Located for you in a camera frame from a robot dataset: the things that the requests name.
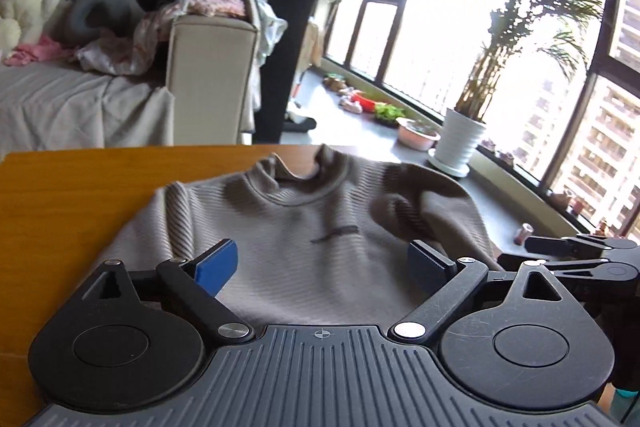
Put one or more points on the pink basin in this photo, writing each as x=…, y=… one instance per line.
x=416, y=135

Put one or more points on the pile of clothes on armrest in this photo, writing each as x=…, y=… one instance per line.
x=134, y=55

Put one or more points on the red bowl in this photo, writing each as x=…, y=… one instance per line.
x=366, y=103

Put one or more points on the beige sofa with grey cover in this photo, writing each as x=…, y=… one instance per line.
x=201, y=89

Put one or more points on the striped knit sweater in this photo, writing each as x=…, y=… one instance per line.
x=329, y=249

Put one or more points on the grey neck pillow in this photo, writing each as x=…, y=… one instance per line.
x=87, y=20

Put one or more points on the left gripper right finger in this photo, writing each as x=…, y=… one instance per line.
x=450, y=286

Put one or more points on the white orange vacuum cleaner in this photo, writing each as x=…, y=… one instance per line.
x=296, y=119

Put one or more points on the dark curtain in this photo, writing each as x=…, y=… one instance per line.
x=295, y=21

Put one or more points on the green plant tray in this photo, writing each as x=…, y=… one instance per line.
x=388, y=114

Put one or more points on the tall green palm plant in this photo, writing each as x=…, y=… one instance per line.
x=511, y=26

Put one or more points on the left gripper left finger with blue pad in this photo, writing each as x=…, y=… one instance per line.
x=193, y=286

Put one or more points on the white ribbed plant pot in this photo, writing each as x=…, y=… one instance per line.
x=459, y=137

